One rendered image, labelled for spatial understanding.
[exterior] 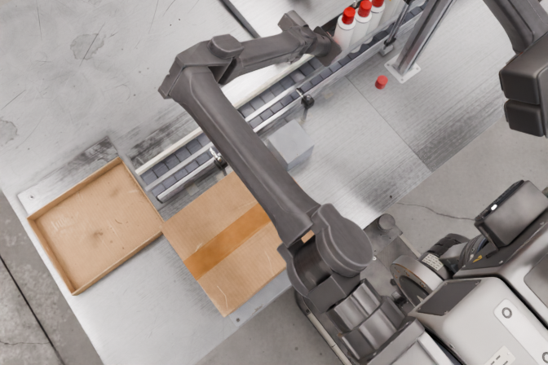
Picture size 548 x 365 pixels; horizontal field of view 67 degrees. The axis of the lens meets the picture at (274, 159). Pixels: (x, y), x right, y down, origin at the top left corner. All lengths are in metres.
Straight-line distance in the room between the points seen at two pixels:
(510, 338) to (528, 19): 0.45
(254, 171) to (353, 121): 0.77
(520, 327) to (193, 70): 0.54
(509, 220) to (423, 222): 1.57
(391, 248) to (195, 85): 1.38
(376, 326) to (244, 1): 1.15
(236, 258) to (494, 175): 1.72
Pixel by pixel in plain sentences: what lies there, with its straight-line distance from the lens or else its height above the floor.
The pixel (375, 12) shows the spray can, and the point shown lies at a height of 1.04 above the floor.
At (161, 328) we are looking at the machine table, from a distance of 1.24.
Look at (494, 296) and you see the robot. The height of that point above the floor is 1.53.
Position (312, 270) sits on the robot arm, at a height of 1.46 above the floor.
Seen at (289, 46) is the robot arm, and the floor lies 1.21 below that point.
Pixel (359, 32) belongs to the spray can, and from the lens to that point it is 1.29.
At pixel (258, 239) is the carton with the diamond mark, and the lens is 0.92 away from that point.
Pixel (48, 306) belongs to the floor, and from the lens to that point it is 2.27.
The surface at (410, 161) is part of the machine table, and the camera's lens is 1.33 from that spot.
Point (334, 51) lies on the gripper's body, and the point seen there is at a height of 1.02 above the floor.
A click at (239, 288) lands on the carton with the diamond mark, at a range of 0.92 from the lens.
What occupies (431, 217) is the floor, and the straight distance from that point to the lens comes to 2.21.
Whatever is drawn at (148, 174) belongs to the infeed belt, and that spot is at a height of 0.88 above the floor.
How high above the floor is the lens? 2.03
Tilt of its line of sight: 73 degrees down
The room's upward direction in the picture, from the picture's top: 2 degrees clockwise
